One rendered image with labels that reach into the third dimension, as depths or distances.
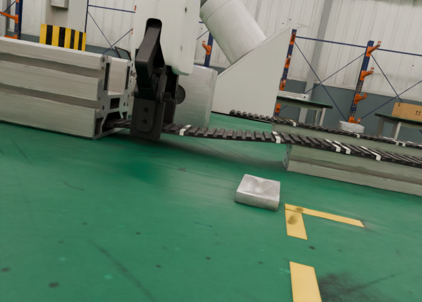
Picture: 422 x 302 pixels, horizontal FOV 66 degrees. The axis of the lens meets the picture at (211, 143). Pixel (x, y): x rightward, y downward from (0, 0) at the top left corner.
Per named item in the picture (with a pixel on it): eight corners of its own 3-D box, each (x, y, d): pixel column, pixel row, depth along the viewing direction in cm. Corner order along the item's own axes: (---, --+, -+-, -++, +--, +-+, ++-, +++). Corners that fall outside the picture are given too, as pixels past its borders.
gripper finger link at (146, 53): (147, 31, 27) (147, 92, 30) (171, 10, 33) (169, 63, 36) (133, 28, 27) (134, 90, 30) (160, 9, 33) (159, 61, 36)
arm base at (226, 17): (227, 80, 103) (193, 30, 102) (278, 43, 100) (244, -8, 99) (221, 73, 84) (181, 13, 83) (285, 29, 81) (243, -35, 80)
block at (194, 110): (210, 121, 63) (218, 71, 61) (202, 130, 51) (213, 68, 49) (164, 113, 64) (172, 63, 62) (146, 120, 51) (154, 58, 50)
